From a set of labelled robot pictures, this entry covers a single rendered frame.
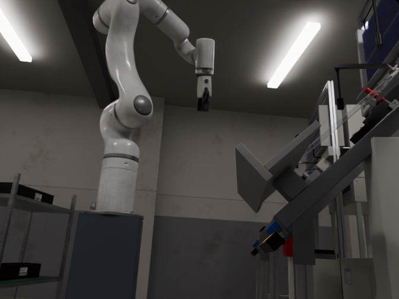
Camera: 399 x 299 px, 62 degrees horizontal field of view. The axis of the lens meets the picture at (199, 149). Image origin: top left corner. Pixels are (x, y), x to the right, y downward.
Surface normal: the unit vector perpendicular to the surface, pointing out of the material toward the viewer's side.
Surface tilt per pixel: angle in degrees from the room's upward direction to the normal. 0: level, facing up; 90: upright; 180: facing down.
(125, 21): 130
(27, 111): 90
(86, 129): 90
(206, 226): 90
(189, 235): 90
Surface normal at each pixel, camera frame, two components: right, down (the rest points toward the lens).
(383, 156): -0.12, -0.31
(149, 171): 0.12, -0.29
